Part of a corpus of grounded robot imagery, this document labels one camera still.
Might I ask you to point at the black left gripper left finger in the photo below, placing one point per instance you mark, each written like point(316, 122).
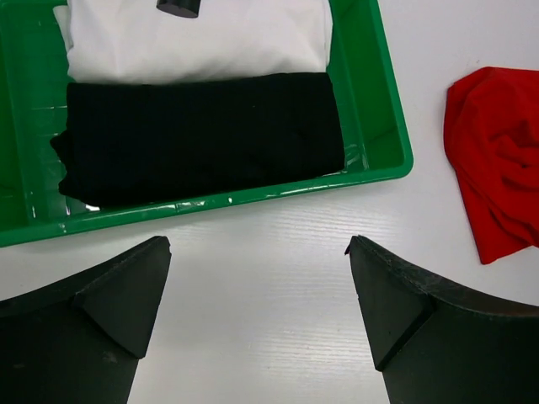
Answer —
point(80, 339)

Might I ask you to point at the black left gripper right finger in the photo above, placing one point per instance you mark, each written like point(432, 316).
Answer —
point(437, 341)

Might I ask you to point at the red t shirt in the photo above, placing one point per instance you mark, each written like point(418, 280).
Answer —
point(491, 141)

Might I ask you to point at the black rolled t shirt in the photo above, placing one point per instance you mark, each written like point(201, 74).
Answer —
point(127, 145)

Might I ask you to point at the green plastic tray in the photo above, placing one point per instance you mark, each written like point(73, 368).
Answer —
point(33, 110)

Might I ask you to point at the white rolled t shirt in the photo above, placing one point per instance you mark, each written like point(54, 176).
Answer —
point(133, 42)

